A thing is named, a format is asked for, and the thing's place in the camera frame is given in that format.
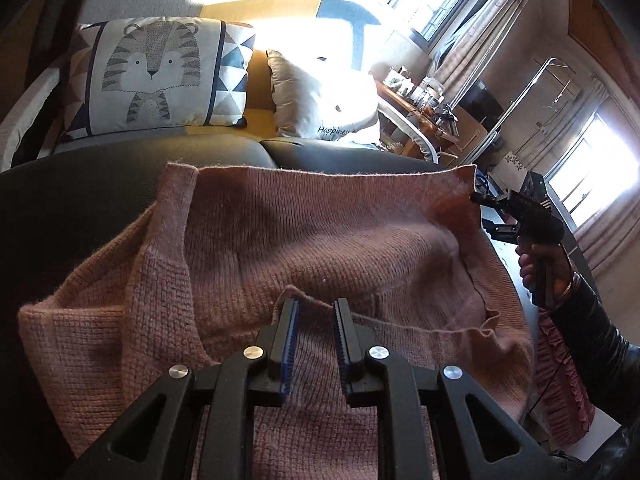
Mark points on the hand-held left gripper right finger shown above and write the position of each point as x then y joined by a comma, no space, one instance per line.
342,345

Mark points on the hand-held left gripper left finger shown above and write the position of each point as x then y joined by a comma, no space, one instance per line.
289,345

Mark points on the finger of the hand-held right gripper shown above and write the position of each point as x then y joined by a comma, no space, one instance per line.
505,233
495,201

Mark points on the pink knitted sweater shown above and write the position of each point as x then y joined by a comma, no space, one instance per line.
300,240

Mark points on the person's right forearm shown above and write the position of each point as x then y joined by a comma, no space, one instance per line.
600,355

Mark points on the metal clothes rack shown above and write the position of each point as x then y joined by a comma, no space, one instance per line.
525,95

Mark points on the person's right hand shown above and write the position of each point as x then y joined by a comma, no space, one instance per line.
525,267

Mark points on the white flowered board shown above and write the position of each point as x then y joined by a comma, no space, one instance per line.
515,165

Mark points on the black television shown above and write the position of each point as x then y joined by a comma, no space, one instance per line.
482,100

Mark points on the cluttered wooden side table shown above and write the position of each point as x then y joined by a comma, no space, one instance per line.
420,92

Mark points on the pink ruffled bed skirt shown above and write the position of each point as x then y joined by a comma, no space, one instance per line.
565,375

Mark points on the beige patterned curtain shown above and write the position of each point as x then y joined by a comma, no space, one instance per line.
485,35

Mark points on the grey deer print cushion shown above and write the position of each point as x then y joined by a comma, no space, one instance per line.
310,100

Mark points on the tiger print cushion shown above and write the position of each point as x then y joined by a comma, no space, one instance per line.
150,75

